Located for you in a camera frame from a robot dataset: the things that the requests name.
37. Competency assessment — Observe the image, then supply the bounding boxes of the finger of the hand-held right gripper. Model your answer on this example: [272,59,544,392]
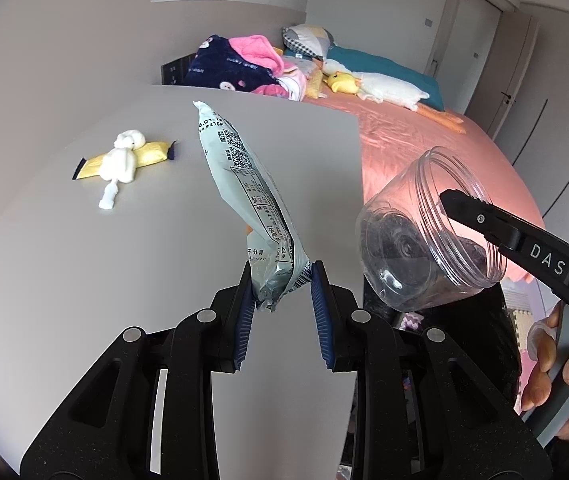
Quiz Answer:
[438,187,569,322]

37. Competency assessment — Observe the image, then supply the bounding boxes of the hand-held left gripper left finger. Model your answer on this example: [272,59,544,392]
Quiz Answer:
[19,260,256,480]

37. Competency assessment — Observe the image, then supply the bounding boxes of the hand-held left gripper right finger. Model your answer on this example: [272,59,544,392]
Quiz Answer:
[311,260,552,480]

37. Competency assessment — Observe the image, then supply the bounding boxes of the clear plastic jar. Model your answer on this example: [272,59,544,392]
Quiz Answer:
[355,146,507,310]

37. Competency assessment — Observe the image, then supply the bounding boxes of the silver snack packet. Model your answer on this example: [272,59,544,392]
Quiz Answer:
[193,101,312,313]

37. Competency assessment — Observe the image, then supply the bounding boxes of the person's right hand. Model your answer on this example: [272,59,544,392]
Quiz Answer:
[519,304,569,442]

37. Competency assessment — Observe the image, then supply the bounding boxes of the white wardrobe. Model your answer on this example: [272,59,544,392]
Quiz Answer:
[464,10,569,211]

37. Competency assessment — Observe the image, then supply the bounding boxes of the bed with pink sheet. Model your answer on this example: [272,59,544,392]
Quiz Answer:
[304,85,547,286]

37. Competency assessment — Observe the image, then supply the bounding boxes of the white room door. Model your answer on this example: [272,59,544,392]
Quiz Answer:
[434,0,505,116]

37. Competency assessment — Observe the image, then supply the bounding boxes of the yellow packet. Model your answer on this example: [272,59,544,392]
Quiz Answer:
[72,140,178,181]

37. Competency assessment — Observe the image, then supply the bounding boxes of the white goose plush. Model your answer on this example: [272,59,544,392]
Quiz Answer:
[321,57,465,133]

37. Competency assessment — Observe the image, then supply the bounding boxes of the teal pillow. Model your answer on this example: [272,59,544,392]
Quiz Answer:
[284,46,444,111]

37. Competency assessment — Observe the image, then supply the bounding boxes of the yellow duck plush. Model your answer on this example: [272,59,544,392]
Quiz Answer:
[325,71,362,95]

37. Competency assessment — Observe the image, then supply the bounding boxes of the yellow patterned cloth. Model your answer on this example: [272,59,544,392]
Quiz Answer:
[307,67,325,100]

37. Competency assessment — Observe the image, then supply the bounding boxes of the white pink folded clothes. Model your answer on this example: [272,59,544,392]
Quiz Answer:
[277,57,315,101]

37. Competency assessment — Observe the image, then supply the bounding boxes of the navy and pink clothes pile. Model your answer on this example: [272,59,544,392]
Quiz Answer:
[184,35,285,93]

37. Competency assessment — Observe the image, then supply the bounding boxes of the pink fleece garment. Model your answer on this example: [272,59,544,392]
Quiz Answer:
[228,35,290,98]

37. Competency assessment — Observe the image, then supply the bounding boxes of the checkered pillow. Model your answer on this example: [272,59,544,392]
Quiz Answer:
[283,24,335,58]

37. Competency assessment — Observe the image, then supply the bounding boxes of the black wall socket panel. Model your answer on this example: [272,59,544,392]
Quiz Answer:
[161,57,192,86]

